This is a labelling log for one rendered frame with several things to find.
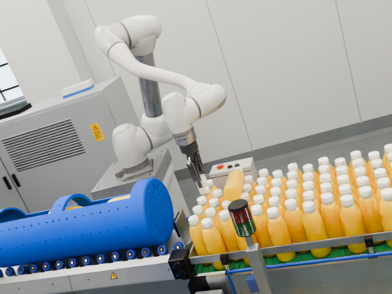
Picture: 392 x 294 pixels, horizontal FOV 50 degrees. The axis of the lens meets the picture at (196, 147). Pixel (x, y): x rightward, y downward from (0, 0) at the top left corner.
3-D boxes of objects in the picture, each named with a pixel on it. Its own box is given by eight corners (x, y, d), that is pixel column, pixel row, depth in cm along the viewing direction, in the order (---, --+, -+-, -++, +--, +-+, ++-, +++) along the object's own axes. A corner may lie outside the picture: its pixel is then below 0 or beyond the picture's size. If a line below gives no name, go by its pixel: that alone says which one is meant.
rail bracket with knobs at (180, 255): (182, 267, 168) (173, 247, 165) (198, 265, 166) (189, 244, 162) (175, 284, 159) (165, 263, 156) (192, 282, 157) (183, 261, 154)
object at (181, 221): (187, 233, 186) (177, 209, 181) (192, 232, 185) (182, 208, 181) (181, 247, 177) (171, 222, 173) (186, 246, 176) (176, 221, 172)
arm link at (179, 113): (178, 136, 163) (205, 122, 168) (164, 99, 158) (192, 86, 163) (165, 133, 172) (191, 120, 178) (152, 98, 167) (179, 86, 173)
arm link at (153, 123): (139, 143, 247) (170, 127, 256) (153, 156, 236) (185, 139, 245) (110, 17, 198) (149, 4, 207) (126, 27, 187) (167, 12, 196)
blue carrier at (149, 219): (32, 241, 225) (5, 198, 213) (179, 216, 195) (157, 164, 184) (0, 280, 200) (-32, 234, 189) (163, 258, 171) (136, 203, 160)
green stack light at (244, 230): (238, 226, 132) (233, 213, 131) (257, 223, 130) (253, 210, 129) (235, 238, 127) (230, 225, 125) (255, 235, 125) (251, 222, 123)
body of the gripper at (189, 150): (181, 140, 177) (188, 159, 180) (175, 148, 169) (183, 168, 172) (198, 136, 174) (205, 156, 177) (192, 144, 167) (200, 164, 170)
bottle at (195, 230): (198, 266, 165) (182, 227, 159) (203, 255, 171) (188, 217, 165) (214, 265, 162) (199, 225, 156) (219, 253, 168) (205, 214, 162)
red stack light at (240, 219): (233, 213, 131) (230, 203, 129) (253, 210, 129) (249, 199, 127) (230, 225, 125) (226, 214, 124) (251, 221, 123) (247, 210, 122)
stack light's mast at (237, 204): (243, 242, 134) (228, 200, 129) (262, 240, 132) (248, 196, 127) (241, 254, 129) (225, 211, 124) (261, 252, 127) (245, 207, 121)
